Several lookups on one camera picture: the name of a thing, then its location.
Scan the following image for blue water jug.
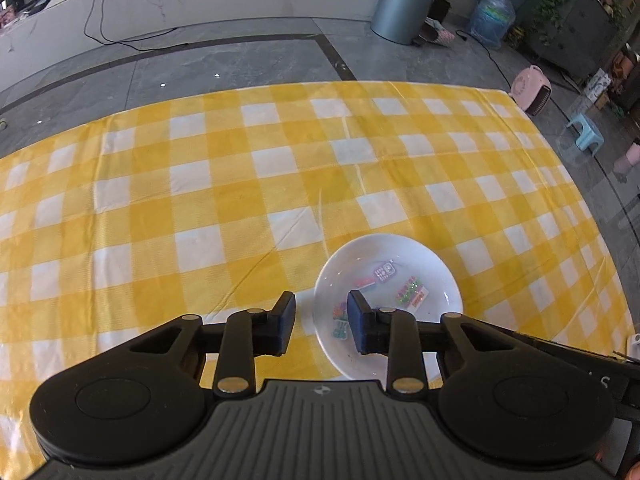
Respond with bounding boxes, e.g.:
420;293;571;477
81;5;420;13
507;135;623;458
467;0;516;51

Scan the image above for yellow checkered tablecloth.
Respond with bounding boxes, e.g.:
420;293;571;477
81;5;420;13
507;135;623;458
0;80;632;466

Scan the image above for small white sticker plate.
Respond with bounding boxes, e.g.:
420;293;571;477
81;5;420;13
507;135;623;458
312;233;464;382

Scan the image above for white printed box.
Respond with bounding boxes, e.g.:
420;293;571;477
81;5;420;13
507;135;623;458
581;67;614;112

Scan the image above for dark cabinet with ivy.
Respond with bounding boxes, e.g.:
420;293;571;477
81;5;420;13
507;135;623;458
529;0;628;82

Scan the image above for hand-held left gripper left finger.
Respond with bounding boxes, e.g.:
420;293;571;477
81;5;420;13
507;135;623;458
128;291;297;396

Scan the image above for grey metal trash bin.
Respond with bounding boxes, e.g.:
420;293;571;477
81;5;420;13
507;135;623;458
370;0;444;45

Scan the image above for light blue plastic stool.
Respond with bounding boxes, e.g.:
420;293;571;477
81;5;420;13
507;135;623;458
566;113;605;155

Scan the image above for pink round object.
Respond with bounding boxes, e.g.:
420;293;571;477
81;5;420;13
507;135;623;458
613;142;640;177

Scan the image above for black cable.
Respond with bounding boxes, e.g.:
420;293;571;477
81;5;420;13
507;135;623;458
83;0;173;52

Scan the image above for pink slippers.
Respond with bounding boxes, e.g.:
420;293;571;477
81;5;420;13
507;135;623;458
418;17;457;49

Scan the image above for pink space heater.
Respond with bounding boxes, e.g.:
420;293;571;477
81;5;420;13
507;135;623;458
512;64;554;117

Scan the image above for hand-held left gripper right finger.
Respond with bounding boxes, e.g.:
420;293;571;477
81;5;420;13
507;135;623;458
347;289;507;394

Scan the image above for white marble tv cabinet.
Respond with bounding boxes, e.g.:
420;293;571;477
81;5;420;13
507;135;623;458
0;0;387;92

